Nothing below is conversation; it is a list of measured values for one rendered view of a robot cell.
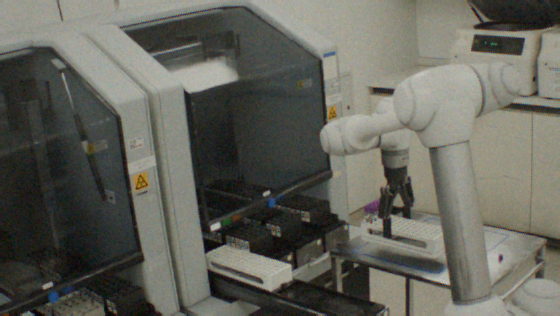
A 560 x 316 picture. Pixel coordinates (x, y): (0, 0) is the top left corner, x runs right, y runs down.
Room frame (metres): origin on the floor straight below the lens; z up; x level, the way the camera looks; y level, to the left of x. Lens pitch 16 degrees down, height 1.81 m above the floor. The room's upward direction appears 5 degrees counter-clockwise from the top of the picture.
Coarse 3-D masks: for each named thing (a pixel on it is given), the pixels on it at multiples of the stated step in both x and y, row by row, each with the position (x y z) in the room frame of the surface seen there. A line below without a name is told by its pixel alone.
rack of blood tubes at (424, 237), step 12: (372, 228) 2.17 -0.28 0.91; (396, 228) 2.12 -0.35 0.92; (408, 228) 2.11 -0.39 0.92; (420, 228) 2.10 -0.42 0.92; (432, 228) 2.08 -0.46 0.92; (372, 240) 2.17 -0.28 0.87; (384, 240) 2.13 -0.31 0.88; (396, 240) 2.14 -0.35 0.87; (408, 240) 2.14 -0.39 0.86; (420, 240) 2.03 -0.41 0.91; (432, 240) 1.99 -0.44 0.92; (420, 252) 2.03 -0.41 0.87; (432, 252) 1.99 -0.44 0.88
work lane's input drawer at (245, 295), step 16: (208, 272) 2.16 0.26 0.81; (224, 288) 2.10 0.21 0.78; (240, 288) 2.04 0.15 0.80; (256, 288) 2.01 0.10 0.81; (288, 288) 2.00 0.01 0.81; (304, 288) 2.00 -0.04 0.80; (320, 288) 1.97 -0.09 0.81; (256, 304) 2.00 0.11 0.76; (272, 304) 1.95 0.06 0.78; (288, 304) 1.90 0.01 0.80; (304, 304) 1.87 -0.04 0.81; (320, 304) 1.88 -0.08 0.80; (336, 304) 1.87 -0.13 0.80; (352, 304) 1.86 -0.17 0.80; (368, 304) 1.85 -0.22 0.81; (384, 304) 1.81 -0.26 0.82
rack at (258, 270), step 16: (208, 256) 2.17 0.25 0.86; (224, 256) 2.16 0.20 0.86; (240, 256) 2.15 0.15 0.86; (256, 256) 2.14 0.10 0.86; (224, 272) 2.12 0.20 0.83; (240, 272) 2.14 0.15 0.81; (256, 272) 2.02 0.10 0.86; (272, 272) 2.02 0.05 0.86; (288, 272) 2.03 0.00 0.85; (272, 288) 1.98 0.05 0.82
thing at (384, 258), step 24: (432, 216) 2.43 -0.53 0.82; (360, 240) 2.29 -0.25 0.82; (504, 240) 2.13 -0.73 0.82; (528, 240) 2.11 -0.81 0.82; (336, 264) 2.21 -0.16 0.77; (360, 264) 2.13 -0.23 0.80; (384, 264) 2.07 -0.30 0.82; (408, 264) 2.05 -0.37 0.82; (432, 264) 2.03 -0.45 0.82; (504, 264) 1.96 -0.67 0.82; (336, 288) 2.21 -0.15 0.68; (408, 288) 2.50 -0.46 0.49; (408, 312) 2.50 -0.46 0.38
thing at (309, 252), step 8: (272, 240) 2.38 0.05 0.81; (296, 240) 2.38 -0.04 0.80; (304, 240) 2.34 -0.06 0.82; (312, 240) 2.36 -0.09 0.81; (320, 240) 2.38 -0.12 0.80; (288, 248) 2.32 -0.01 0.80; (296, 248) 2.30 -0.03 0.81; (304, 248) 2.32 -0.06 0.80; (312, 248) 2.35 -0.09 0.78; (320, 248) 2.38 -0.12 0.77; (296, 256) 2.29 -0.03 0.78; (304, 256) 2.32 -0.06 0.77; (312, 256) 2.35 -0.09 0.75; (328, 256) 2.34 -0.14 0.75; (304, 264) 2.31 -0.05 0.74; (312, 264) 2.28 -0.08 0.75
